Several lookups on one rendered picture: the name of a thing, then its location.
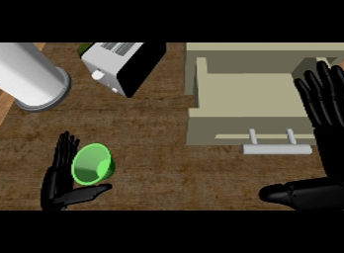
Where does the white cylindrical container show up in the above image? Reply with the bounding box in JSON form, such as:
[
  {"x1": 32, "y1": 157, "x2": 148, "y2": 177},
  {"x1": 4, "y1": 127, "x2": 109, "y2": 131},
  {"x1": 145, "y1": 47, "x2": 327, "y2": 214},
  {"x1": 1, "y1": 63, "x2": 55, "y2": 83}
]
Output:
[{"x1": 0, "y1": 42, "x2": 72, "y2": 113}]

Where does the beige cabinet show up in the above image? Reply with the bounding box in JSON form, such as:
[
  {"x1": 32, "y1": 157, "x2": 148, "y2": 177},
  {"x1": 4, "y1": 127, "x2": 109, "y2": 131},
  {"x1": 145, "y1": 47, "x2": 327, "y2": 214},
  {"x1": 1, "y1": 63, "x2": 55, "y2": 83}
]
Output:
[{"x1": 183, "y1": 42, "x2": 344, "y2": 97}]

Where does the green cup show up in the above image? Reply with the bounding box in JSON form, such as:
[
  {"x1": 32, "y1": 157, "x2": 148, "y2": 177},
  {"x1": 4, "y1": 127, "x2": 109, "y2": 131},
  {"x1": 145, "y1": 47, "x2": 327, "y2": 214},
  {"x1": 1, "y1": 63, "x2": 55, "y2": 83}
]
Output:
[{"x1": 69, "y1": 142, "x2": 117, "y2": 186}]

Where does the beige open drawer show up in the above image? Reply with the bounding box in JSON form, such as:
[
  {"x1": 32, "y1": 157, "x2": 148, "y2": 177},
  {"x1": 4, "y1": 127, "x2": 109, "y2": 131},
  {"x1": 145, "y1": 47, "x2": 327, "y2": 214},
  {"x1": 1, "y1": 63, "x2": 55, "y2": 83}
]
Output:
[{"x1": 186, "y1": 56, "x2": 338, "y2": 146}]

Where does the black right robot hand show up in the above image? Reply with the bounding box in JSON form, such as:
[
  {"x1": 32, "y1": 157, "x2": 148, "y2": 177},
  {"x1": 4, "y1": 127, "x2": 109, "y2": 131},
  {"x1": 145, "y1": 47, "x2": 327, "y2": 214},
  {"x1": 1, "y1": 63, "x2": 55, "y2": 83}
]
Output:
[{"x1": 259, "y1": 60, "x2": 344, "y2": 211}]

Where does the green round object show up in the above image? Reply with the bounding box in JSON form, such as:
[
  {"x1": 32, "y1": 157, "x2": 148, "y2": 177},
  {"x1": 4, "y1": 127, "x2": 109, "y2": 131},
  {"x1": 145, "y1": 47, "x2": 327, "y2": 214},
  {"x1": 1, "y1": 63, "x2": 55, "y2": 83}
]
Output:
[{"x1": 75, "y1": 42, "x2": 95, "y2": 57}]

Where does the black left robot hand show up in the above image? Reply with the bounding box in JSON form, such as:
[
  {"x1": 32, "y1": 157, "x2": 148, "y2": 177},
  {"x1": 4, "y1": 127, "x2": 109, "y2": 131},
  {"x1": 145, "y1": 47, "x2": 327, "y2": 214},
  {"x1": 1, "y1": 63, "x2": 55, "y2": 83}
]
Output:
[{"x1": 40, "y1": 130, "x2": 114, "y2": 211}]

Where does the beige drawer front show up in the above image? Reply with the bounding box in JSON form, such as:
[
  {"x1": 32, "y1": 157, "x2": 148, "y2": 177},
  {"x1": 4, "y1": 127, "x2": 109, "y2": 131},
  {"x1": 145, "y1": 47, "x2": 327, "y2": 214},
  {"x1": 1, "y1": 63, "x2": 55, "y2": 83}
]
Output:
[{"x1": 186, "y1": 108, "x2": 322, "y2": 146}]

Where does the white drawer handle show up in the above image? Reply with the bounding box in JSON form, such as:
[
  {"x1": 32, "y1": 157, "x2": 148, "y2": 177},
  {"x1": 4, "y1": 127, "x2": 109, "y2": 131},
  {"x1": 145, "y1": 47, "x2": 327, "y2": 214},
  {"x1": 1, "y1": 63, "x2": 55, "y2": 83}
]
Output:
[{"x1": 242, "y1": 127, "x2": 313, "y2": 155}]

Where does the white and black toaster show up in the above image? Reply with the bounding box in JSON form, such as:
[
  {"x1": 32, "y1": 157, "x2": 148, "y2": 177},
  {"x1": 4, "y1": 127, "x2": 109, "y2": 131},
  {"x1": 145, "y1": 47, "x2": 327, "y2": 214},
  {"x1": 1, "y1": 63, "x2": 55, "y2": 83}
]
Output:
[{"x1": 80, "y1": 42, "x2": 168, "y2": 99}]

